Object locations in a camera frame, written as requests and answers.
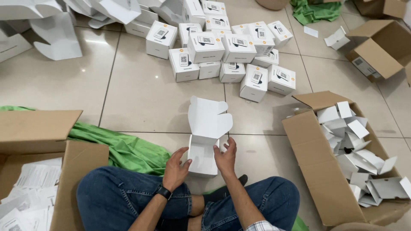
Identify person's left hand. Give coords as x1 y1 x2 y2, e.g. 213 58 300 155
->
162 147 192 193

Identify person's right hand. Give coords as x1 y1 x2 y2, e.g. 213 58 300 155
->
213 137 237 177

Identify white cardboard box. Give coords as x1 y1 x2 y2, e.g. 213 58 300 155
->
188 96 234 178

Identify black wristwatch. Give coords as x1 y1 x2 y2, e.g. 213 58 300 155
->
153 184 173 201

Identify large green cloth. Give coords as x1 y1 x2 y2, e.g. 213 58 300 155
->
0 105 173 176

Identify person's blue jeans legs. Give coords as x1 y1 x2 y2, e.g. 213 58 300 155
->
76 166 301 231

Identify person's plaid shirt sleeve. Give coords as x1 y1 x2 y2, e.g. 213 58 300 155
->
245 220 284 231

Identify brown carton with inserts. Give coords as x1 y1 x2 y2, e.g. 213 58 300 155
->
281 91 411 227

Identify brown carton with leaflets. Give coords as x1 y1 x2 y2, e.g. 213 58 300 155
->
0 110 110 231

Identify pile of closed white boxes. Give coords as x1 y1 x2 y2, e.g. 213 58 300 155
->
145 0 297 103

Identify heap of white cardboard inserts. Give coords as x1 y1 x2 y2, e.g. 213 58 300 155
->
316 101 411 208

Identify stack of printed paper leaflets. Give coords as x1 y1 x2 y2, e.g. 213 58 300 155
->
0 157 63 231

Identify white paper slip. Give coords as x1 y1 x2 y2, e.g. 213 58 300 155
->
303 26 319 38

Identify single white cardboard insert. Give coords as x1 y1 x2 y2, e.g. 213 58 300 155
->
324 26 351 51

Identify round brown basket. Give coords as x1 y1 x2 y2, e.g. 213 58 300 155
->
255 0 291 11

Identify crumpled green cloth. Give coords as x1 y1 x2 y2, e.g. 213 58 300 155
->
290 0 343 26

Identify heap of unfolded white cartons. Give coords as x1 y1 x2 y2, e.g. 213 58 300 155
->
0 0 180 63

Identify open brown carton with label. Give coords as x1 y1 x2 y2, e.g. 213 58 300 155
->
345 19 411 84

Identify brown cardboard carton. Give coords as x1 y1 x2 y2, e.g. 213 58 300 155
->
353 0 411 19

